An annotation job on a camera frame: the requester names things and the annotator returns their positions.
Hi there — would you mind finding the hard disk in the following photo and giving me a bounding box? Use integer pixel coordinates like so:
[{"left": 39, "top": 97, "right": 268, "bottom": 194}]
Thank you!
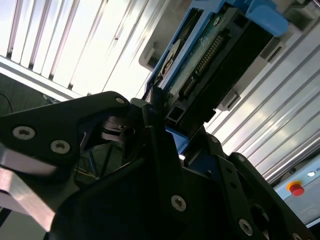
[{"left": 143, "top": 0, "right": 290, "bottom": 161}]

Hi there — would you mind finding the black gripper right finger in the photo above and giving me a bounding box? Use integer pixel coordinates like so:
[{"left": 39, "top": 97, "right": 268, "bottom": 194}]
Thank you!
[{"left": 202, "top": 127, "right": 316, "bottom": 240}]

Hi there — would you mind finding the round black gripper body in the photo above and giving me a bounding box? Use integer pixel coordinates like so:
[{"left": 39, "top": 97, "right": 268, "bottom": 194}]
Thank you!
[{"left": 47, "top": 113, "right": 234, "bottom": 240}]

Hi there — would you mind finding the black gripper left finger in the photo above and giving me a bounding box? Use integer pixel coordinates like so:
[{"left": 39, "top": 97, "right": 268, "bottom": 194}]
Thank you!
[{"left": 0, "top": 86, "right": 195, "bottom": 225}]

